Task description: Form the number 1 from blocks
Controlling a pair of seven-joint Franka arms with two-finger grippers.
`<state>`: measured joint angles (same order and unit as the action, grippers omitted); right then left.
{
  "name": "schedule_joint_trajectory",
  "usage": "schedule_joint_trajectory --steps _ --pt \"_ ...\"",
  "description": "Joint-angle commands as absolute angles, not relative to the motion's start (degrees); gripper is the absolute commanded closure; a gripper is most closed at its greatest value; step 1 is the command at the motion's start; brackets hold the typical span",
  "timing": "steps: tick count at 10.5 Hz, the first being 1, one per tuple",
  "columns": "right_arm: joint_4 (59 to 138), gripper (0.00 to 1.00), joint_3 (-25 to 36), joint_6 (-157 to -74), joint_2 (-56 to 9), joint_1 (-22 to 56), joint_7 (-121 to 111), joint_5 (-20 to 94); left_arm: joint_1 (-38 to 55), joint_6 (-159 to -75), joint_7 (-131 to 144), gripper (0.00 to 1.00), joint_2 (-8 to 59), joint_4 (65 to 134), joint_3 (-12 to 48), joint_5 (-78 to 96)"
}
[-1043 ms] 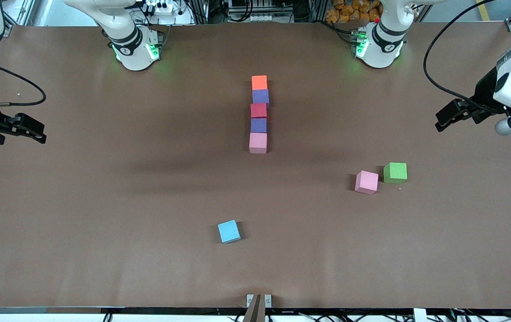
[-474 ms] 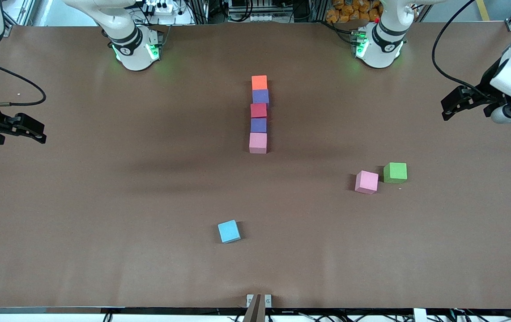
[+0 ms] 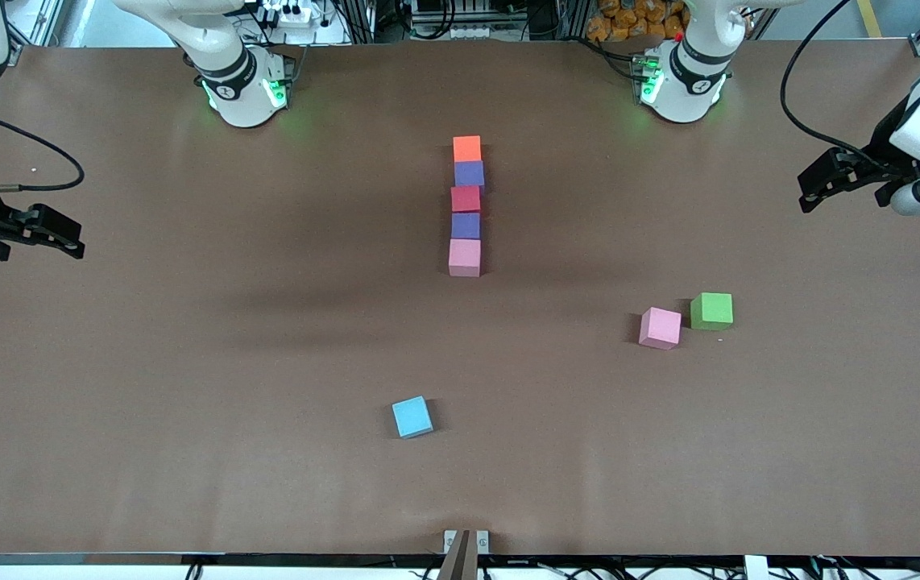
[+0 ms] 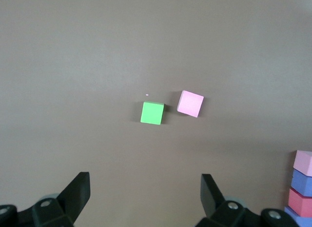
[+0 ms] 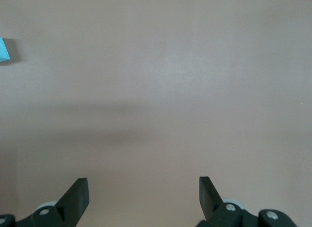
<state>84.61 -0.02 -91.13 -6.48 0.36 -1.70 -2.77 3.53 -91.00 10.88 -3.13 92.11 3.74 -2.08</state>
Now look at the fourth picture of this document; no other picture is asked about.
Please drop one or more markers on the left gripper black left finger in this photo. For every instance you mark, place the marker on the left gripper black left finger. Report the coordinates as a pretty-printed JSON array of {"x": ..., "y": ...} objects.
[{"x": 78, "y": 195}]

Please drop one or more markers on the green foam block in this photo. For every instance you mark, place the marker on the green foam block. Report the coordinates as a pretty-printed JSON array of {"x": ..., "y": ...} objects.
[{"x": 151, "y": 113}]

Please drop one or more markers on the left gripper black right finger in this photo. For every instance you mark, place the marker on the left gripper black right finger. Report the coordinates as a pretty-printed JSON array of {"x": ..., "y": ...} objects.
[{"x": 210, "y": 195}]

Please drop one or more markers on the red foam block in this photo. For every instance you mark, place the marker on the red foam block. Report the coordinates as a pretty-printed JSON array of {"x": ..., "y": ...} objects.
[{"x": 301, "y": 203}]

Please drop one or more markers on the pink foam block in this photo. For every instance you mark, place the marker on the pink foam block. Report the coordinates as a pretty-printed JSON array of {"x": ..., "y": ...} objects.
[
  {"x": 303, "y": 162},
  {"x": 190, "y": 104}
]

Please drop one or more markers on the purple foam block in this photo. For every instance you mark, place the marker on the purple foam block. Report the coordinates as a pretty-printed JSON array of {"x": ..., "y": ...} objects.
[
  {"x": 302, "y": 184},
  {"x": 299, "y": 220}
]

